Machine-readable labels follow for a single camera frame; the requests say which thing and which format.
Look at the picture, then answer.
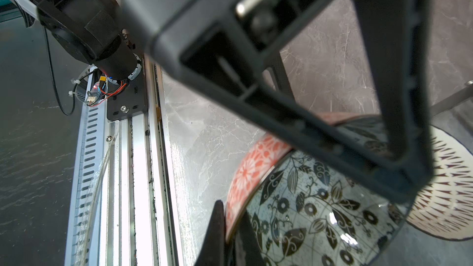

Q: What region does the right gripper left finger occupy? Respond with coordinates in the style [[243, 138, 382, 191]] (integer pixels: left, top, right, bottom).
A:
[[194, 200, 225, 266]]

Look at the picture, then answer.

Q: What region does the clear cable on rail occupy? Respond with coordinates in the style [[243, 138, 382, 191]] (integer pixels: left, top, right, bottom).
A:
[[79, 125, 119, 266]]

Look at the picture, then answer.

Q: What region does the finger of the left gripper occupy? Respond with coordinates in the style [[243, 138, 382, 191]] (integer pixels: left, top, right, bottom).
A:
[[199, 0, 433, 203]]

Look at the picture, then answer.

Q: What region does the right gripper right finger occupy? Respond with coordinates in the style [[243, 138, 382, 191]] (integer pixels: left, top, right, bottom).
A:
[[235, 221, 266, 266]]

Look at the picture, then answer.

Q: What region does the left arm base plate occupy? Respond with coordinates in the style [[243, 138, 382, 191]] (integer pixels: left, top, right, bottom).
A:
[[107, 55, 149, 121]]

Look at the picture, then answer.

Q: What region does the aluminium front rail frame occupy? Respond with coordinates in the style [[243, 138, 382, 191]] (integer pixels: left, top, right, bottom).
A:
[[65, 58, 179, 266]]

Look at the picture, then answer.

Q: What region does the stainless steel dish rack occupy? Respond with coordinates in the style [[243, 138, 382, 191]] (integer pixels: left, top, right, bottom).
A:
[[430, 80, 473, 116]]

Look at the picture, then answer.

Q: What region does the white brown lattice bowl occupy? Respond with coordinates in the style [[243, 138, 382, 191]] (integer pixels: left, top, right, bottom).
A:
[[407, 126, 473, 241]]

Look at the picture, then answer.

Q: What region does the left green circuit board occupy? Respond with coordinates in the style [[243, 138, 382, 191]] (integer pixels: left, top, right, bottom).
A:
[[85, 76, 107, 107]]

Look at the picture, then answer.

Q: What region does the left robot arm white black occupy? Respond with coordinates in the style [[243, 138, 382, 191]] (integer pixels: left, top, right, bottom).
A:
[[15, 0, 434, 203]]

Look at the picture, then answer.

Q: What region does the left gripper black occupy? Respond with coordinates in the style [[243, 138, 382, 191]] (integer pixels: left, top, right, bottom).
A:
[[121, 0, 331, 92]]

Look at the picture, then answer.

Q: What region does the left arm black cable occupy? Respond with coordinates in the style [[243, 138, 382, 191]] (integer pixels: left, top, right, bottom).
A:
[[42, 25, 97, 117]]

